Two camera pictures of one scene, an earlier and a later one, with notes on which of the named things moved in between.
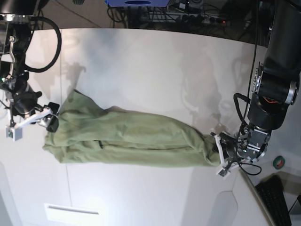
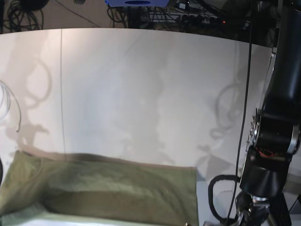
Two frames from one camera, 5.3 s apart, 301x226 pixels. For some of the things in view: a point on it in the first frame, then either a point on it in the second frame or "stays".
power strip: (199, 19) stays
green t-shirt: (88, 133) → (99, 187)
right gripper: (249, 145) → (252, 210)
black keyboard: (271, 189) stays
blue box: (138, 3) stays
